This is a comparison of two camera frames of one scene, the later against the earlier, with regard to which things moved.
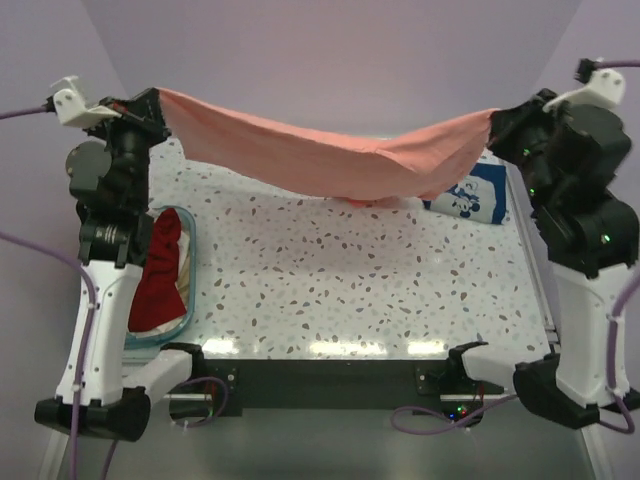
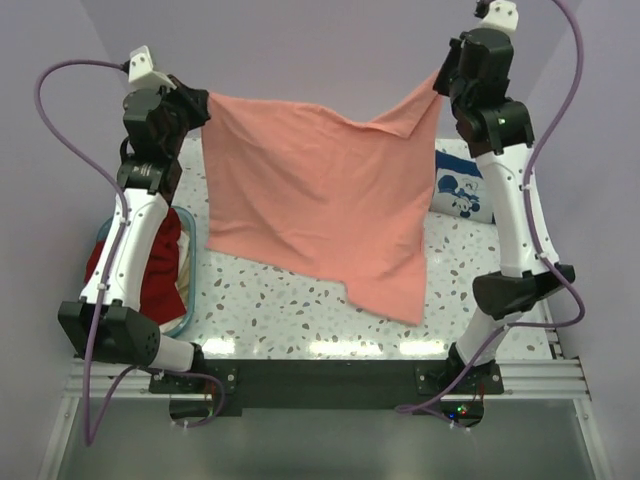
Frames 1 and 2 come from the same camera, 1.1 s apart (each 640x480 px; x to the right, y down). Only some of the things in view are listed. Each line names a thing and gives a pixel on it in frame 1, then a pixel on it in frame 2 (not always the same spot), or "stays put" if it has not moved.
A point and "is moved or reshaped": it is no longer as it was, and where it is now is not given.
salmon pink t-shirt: x=249 y=150 is moved or reshaped
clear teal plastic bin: x=174 y=331 stays put
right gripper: x=507 y=122 to x=441 y=83
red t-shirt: x=159 y=296 stays put
